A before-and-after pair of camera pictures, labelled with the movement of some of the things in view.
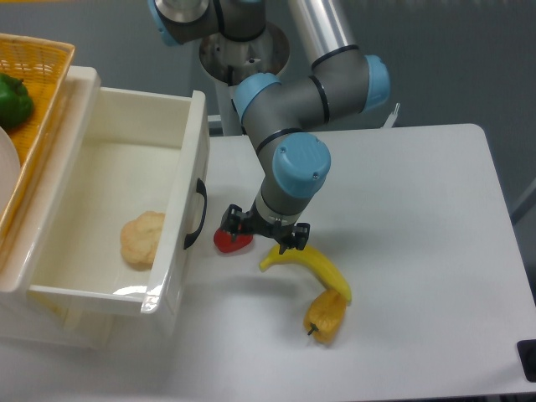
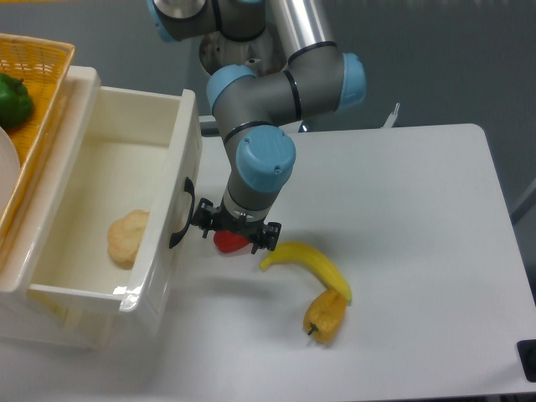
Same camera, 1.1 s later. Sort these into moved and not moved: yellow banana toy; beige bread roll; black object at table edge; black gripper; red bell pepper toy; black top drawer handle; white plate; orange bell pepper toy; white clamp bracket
Moved: black top drawer handle; beige bread roll; black gripper
Not moved: white plate; black object at table edge; orange bell pepper toy; red bell pepper toy; white clamp bracket; yellow banana toy
